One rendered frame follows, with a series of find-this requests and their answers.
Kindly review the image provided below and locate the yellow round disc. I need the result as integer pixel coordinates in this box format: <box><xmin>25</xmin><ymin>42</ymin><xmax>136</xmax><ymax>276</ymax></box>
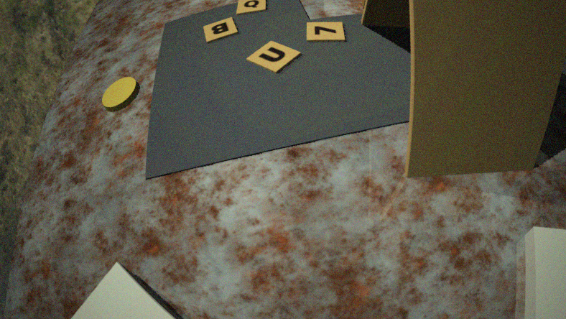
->
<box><xmin>102</xmin><ymin>77</ymin><xmax>138</xmax><ymax>112</ymax></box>

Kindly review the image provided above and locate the tan square tile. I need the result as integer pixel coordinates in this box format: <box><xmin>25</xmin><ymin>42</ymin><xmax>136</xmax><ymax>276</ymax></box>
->
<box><xmin>236</xmin><ymin>0</ymin><xmax>266</xmax><ymax>15</ymax></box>
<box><xmin>203</xmin><ymin>17</ymin><xmax>238</xmax><ymax>44</ymax></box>
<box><xmin>246</xmin><ymin>41</ymin><xmax>301</xmax><ymax>74</ymax></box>
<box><xmin>307</xmin><ymin>22</ymin><xmax>345</xmax><ymax>42</ymax></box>

